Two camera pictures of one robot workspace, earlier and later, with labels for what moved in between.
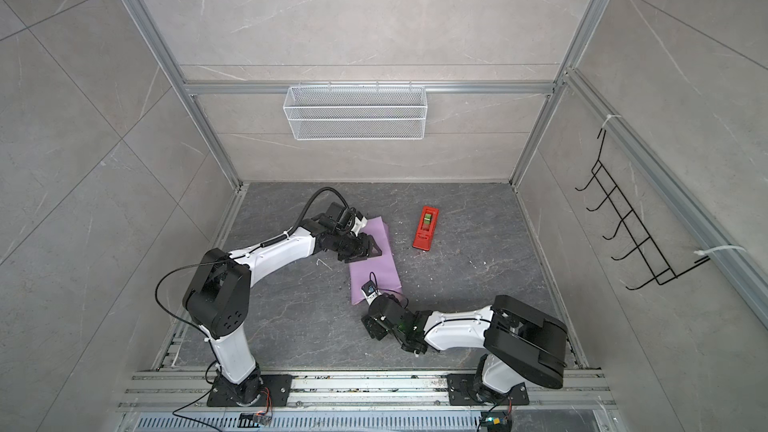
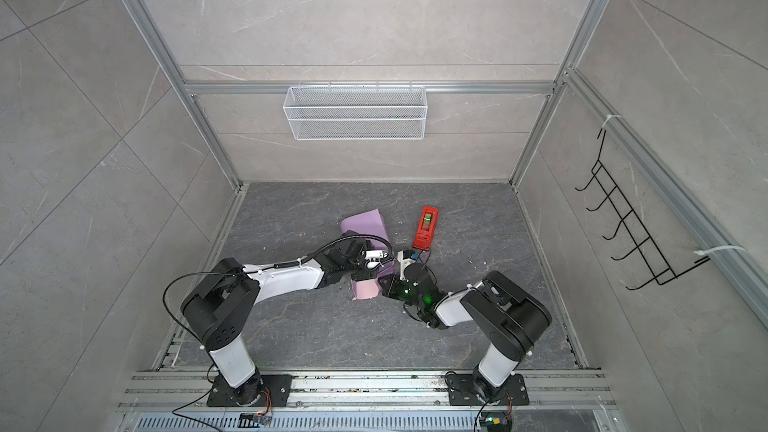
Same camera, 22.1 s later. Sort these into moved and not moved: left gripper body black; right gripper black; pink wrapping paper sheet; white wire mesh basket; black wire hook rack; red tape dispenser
Moved: left gripper body black; right gripper black
Not moved: red tape dispenser; white wire mesh basket; black wire hook rack; pink wrapping paper sheet
